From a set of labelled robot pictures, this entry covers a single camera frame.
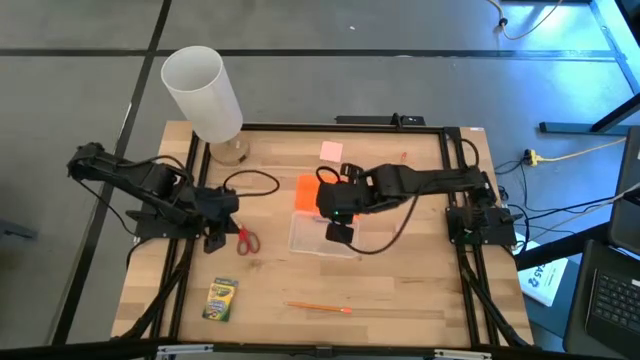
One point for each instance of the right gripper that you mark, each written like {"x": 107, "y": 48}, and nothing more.
{"x": 342, "y": 197}

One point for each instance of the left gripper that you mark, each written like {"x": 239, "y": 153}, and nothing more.
{"x": 220, "y": 204}

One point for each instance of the pink sticky note pad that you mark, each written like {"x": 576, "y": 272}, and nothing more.
{"x": 331, "y": 151}

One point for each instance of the crayon box green yellow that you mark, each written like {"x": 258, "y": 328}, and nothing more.
{"x": 220, "y": 300}

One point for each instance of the orange pencil with eraser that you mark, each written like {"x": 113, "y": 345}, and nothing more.
{"x": 315, "y": 307}

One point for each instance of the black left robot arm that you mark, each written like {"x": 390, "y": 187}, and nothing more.
{"x": 150, "y": 177}

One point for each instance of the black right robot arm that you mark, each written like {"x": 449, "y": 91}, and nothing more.
{"x": 440, "y": 180}

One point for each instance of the clear plastic pencil box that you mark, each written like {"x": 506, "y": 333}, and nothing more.
{"x": 310, "y": 235}

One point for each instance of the white shade table lamp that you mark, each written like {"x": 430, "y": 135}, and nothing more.
{"x": 200, "y": 95}

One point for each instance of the black crossbar with silver brackets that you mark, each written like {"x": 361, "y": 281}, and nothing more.
{"x": 320, "y": 352}

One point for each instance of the white printed book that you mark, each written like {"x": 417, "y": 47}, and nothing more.
{"x": 542, "y": 280}

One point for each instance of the black diagonal desk beam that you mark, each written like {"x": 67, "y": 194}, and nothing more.
{"x": 560, "y": 245}

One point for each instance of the black desk foot bar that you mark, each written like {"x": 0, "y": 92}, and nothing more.
{"x": 590, "y": 127}

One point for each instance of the black monitor back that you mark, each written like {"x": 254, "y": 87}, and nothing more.
{"x": 625, "y": 200}

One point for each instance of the black laptop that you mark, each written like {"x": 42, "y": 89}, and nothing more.
{"x": 615, "y": 300}

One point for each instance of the right wrist black bracket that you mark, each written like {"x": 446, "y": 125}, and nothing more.
{"x": 351, "y": 170}

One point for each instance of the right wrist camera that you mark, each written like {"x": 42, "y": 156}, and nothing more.
{"x": 340, "y": 233}

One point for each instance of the black aluminium table frame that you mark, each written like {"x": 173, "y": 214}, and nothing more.
{"x": 320, "y": 127}

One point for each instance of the black table-level camera mount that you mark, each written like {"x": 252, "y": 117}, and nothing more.
{"x": 370, "y": 120}

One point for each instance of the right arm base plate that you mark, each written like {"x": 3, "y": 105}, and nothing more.
{"x": 495, "y": 235}

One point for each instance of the metal desk frame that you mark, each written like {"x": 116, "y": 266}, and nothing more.
{"x": 615, "y": 55}

